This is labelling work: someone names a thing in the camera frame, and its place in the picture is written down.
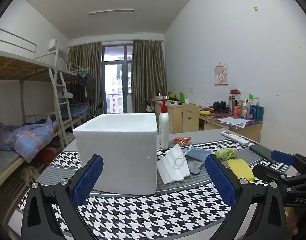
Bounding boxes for grey mattress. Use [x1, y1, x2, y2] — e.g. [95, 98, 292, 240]
[0, 150, 25, 180]

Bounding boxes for white paper tissue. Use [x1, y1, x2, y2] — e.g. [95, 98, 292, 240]
[157, 144, 191, 184]

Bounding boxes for cartoon wall poster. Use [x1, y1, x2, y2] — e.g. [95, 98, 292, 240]
[214, 63, 229, 85]

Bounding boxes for wooden smiley chair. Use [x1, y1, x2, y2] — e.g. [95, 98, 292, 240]
[182, 102, 202, 132]

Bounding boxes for steel thermos flask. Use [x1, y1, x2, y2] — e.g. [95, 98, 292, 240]
[228, 95, 235, 116]

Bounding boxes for green plastic bag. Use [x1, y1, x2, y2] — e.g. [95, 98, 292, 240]
[215, 148, 239, 160]

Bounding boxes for blue plaid bedsheet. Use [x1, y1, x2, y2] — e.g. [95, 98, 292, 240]
[60, 104, 91, 119]

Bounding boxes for red snack packet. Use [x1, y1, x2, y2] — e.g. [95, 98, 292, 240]
[172, 136, 192, 147]

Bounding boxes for grey sock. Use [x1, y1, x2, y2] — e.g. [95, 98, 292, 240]
[187, 159, 206, 175]

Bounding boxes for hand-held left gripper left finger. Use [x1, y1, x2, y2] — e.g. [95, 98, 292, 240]
[21, 154, 104, 240]

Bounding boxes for blue plaid quilt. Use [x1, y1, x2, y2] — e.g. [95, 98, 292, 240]
[0, 116, 59, 163]

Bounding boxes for black folding chair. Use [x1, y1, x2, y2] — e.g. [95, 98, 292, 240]
[143, 99, 156, 113]
[94, 101, 106, 118]

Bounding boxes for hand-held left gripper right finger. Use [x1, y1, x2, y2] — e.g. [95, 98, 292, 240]
[205, 154, 289, 240]

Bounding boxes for yellow foam net sleeve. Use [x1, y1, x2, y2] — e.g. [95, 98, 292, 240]
[227, 159, 257, 182]

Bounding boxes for white air conditioner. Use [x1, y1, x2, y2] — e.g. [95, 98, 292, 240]
[48, 39, 68, 55]

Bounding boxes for glass balcony door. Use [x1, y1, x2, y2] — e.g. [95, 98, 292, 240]
[101, 44, 134, 114]

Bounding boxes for white bed ladder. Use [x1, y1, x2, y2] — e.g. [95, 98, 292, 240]
[49, 67, 73, 147]

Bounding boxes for blue face mask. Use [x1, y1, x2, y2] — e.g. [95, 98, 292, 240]
[173, 147, 215, 169]

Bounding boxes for ceiling tube light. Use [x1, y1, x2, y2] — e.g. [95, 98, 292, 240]
[89, 9, 134, 15]

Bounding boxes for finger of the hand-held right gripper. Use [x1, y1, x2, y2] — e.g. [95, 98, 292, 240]
[252, 164, 306, 208]
[271, 150, 306, 178]

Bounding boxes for dark phone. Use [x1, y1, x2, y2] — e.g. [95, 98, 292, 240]
[249, 144, 273, 163]

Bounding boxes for white metal bunk bed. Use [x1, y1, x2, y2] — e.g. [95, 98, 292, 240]
[58, 61, 93, 128]
[0, 27, 76, 220]

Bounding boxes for white remote control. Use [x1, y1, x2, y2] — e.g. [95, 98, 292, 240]
[221, 130, 250, 145]

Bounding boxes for olive cloth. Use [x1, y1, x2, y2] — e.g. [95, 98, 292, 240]
[20, 166, 39, 183]

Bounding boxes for dark hanging clothes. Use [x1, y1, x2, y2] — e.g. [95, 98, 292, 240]
[76, 74, 94, 98]

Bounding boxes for printed paper sheets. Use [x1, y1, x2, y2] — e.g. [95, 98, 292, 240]
[218, 116, 250, 128]

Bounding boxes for cluster of toiletry bottles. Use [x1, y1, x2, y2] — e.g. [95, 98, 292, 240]
[234, 94, 264, 121]

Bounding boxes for red bag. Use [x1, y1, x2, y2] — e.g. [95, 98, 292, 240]
[41, 147, 57, 164]

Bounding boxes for white pump bottle red cap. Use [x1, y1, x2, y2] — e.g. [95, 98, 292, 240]
[159, 99, 170, 150]

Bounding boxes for white foam box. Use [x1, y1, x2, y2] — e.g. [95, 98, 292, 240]
[73, 113, 158, 195]

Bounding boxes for black headphones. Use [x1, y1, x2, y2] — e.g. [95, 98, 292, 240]
[212, 101, 230, 112]

